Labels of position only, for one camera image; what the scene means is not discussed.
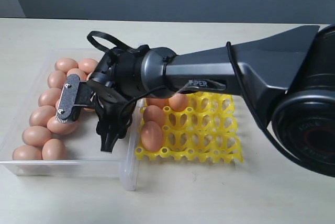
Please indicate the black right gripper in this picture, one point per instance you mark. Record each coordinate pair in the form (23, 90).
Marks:
(114, 120)

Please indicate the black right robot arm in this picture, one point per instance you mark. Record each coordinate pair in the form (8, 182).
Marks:
(286, 81)

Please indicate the clear plastic bin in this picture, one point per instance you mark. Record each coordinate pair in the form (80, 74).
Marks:
(85, 158)

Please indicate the yellow plastic egg tray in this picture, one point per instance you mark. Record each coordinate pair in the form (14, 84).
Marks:
(205, 131)

